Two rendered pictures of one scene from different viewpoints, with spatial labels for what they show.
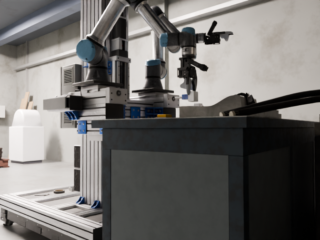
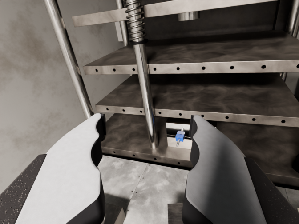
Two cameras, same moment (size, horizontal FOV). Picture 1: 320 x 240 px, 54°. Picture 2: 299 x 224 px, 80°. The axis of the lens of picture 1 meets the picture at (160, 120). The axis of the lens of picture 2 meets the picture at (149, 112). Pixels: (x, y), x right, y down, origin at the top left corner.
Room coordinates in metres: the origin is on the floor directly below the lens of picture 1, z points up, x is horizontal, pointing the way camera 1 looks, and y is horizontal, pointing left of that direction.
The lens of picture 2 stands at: (2.28, -0.42, 1.52)
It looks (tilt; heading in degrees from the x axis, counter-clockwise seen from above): 29 degrees down; 259
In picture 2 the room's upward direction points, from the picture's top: 8 degrees counter-clockwise
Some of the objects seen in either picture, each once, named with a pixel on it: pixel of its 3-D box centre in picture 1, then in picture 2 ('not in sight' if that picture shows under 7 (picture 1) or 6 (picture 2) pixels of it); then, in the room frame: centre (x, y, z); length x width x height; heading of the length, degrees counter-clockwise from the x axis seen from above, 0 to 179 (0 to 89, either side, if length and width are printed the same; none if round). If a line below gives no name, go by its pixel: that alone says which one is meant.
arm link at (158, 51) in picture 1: (157, 44); not in sight; (2.42, 0.01, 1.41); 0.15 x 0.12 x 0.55; 164
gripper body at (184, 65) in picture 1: (187, 67); not in sight; (1.69, -0.15, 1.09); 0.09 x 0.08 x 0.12; 55
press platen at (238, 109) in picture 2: not in sight; (191, 87); (1.75, -1.50, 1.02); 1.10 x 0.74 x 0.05; 145
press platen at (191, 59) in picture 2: not in sight; (190, 50); (1.75, -1.50, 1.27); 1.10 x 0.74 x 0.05; 145
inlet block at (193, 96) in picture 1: (185, 96); not in sight; (1.70, -0.14, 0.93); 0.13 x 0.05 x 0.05; 55
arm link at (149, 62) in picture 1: (153, 68); not in sight; (2.30, 0.05, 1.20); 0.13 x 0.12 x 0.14; 164
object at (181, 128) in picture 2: not in sight; (195, 114); (1.79, -1.36, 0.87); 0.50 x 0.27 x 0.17; 55
